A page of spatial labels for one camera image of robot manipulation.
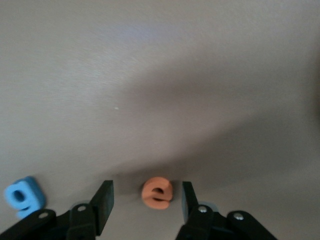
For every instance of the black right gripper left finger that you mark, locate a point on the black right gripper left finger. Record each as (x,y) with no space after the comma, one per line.
(102,205)

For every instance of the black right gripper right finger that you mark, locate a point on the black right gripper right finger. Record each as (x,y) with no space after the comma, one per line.
(200,222)

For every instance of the orange foam letter e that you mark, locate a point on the orange foam letter e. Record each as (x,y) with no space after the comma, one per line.
(150,200)

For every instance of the blue foam letter g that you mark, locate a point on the blue foam letter g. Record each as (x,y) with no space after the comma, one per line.
(32,195)

